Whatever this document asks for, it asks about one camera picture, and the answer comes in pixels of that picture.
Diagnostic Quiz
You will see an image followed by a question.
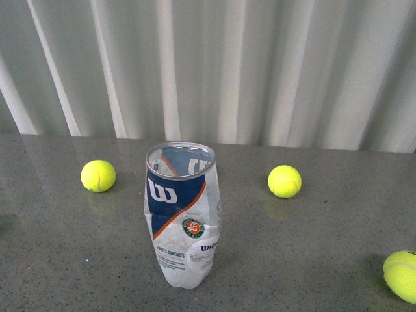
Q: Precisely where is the Wilson tennis ball can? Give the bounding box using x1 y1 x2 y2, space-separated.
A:
144 142 222 289

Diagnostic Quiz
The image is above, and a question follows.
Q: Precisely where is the tennis ball centre right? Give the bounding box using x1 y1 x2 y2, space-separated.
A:
268 165 302 198

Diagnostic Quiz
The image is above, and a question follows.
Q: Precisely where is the tennis ball centre left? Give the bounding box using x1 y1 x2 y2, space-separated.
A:
81 160 116 193

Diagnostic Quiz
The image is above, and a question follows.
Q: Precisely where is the tennis ball with Wilson print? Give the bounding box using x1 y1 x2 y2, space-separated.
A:
383 250 416 304

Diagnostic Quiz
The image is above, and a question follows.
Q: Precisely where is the white pleated curtain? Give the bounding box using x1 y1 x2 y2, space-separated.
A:
1 1 415 153

